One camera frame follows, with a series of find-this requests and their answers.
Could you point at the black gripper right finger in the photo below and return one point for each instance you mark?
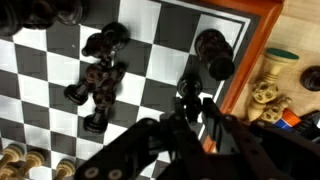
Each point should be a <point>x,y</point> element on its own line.
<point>253,153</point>

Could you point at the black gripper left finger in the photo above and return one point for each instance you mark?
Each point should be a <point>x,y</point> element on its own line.
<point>143,150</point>

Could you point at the small tan chess pawn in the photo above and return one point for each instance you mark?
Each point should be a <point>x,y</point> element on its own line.
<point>63,168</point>
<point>31,160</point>

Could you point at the black chess bishop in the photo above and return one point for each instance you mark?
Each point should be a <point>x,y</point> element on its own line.
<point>215,55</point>

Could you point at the orange blue glue stick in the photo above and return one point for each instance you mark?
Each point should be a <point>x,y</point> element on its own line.
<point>287,120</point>

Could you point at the black chess piece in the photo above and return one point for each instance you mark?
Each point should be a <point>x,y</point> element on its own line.
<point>311,78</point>
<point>23,16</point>
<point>98,113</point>
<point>103,41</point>
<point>71,10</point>
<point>83,88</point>
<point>116,72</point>

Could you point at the tan chess piece green base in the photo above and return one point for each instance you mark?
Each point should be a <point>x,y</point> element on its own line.
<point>273,71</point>

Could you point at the chessboard with orange frame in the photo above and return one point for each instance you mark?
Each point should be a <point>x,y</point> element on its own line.
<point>166,63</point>

